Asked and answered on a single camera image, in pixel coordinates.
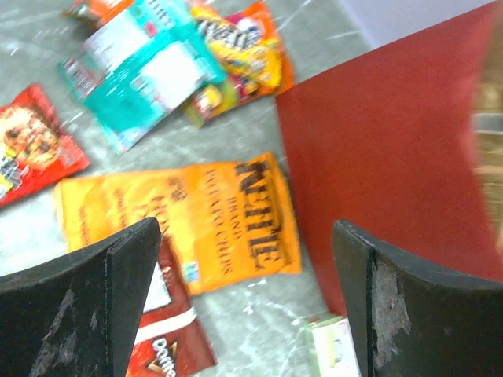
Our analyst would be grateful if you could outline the teal Fox's candy bag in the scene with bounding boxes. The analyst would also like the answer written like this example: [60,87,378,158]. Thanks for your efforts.
[58,1,226,154]

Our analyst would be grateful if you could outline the orange Fox's candy bag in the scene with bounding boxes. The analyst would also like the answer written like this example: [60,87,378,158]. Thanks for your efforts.
[183,1,295,127]

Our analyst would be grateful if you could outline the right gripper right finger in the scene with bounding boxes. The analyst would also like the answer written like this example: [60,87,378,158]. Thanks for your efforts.
[332,220,502,376]

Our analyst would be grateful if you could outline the orange Kettle chips bag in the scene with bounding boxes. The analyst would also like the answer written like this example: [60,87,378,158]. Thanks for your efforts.
[53,152,302,295]

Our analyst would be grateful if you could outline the red paper bag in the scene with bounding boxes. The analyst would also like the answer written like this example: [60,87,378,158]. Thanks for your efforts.
[276,1,502,315]

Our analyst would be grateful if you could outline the red Doritos bag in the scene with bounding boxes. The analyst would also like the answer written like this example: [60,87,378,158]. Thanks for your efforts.
[127,237,217,376]

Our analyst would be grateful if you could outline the small red snack packet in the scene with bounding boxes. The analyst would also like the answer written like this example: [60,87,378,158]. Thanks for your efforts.
[1,84,90,207]

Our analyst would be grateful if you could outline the yellow M&M's bag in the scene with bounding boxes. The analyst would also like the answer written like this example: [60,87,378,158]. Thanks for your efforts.
[191,5,282,89]

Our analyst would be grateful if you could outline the orange snack packet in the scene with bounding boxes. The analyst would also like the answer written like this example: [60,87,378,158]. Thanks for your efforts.
[62,0,134,30]

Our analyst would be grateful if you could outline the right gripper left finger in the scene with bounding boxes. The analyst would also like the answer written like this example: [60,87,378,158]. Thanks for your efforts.
[1,217,161,376]

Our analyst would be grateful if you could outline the small white box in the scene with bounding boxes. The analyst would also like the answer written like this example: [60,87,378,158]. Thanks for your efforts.
[304,313,361,377]

